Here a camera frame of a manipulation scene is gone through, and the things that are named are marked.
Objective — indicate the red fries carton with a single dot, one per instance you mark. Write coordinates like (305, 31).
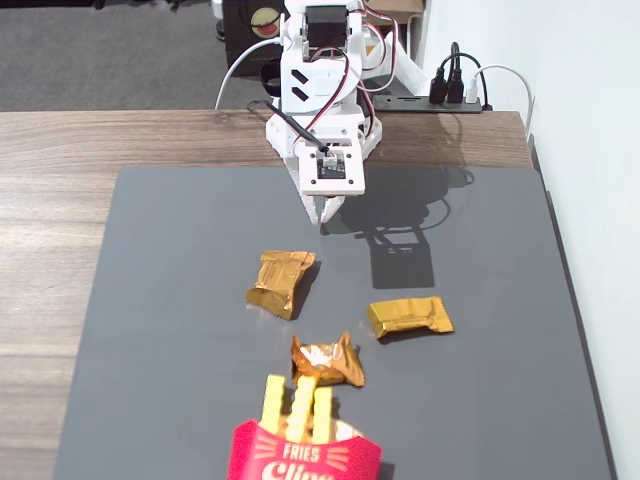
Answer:
(300, 457)

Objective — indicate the grey rectangular mat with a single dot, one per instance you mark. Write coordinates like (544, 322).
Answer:
(190, 310)

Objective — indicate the smooth yellow toy fry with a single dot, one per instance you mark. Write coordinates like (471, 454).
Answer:
(274, 402)

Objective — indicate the dark brown box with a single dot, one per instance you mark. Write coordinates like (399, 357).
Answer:
(245, 35)

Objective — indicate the flat gold snack wrapper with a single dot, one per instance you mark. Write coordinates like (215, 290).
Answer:
(410, 316)

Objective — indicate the white shelf frame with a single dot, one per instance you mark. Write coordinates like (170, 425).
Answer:
(416, 40)

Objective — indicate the black power strip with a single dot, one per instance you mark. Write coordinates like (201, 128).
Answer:
(400, 103)

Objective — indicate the white gripper camera mount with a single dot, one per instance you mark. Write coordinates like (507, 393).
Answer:
(331, 170)

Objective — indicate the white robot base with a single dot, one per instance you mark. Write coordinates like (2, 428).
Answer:
(372, 135)

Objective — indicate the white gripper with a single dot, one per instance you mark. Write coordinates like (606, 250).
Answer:
(317, 210)

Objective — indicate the crinkle yellow toy fry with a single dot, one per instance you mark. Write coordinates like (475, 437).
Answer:
(303, 407)
(323, 415)

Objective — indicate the crumpled gold snack wrapper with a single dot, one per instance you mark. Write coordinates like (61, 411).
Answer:
(277, 282)

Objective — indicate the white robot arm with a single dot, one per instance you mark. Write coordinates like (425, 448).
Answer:
(320, 75)

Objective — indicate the black round clamp knob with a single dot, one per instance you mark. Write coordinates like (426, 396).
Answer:
(270, 80)

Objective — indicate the black chair caster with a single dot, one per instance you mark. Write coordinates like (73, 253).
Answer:
(219, 27)

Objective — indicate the orange gold candy wrapper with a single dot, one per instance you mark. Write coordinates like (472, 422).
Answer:
(327, 361)

